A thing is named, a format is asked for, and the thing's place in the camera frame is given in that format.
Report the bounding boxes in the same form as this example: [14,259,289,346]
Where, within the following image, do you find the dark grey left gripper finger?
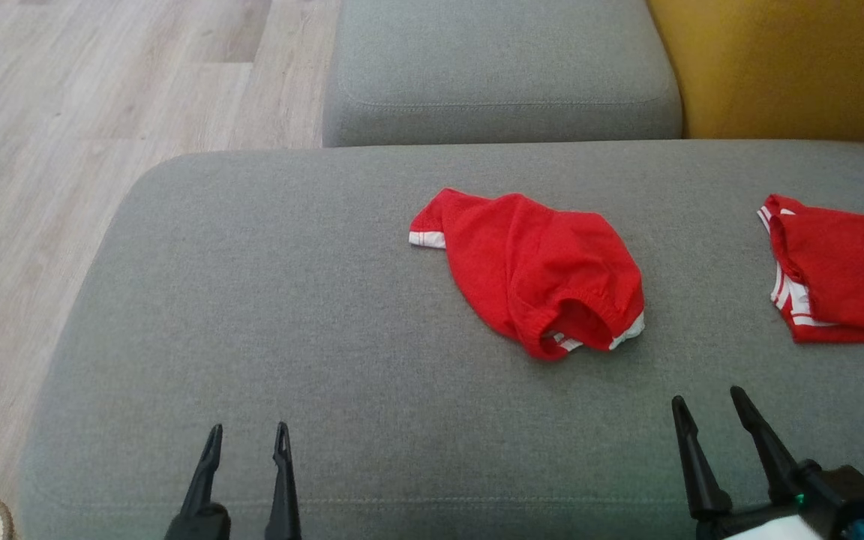
[264,421,303,540]
[164,424,233,540]

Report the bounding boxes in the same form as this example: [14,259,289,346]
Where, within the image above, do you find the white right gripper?
[671,385,839,540]

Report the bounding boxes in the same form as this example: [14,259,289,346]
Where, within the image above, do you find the red and white shirt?
[757,193,864,346]

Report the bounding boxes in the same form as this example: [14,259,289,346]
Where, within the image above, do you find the red shorts with white trim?
[409,187,647,362]

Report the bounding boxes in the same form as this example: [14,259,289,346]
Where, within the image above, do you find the large grey chaise cushion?
[18,140,864,540]

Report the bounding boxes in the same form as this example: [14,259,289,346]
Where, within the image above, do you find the wide yellow sofa backrest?
[646,0,864,146]

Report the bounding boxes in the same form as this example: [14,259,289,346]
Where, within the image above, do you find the grey sofa seat cushion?
[322,0,684,149]

